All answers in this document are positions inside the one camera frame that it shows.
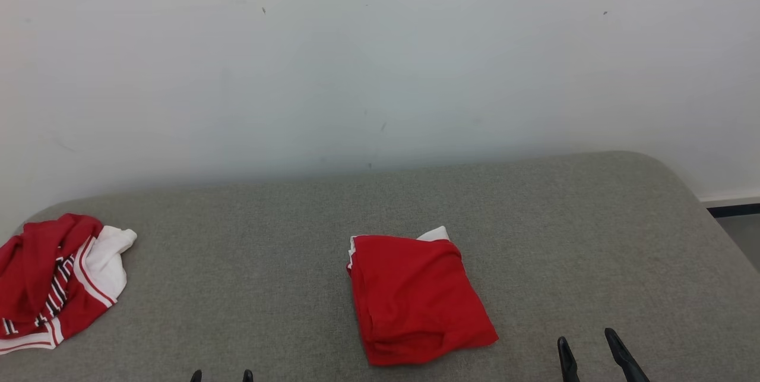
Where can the dark skirting board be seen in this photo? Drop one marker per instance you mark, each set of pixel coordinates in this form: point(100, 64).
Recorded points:
point(736, 210)

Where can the red white numbered jersey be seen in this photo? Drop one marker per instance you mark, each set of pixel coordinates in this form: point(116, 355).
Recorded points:
point(35, 263)

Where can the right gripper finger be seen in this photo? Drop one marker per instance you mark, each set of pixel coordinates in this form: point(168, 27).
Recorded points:
point(626, 361)
point(568, 364)

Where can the plain red garment white hem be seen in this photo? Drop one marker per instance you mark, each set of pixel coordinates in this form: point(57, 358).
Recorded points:
point(415, 299)

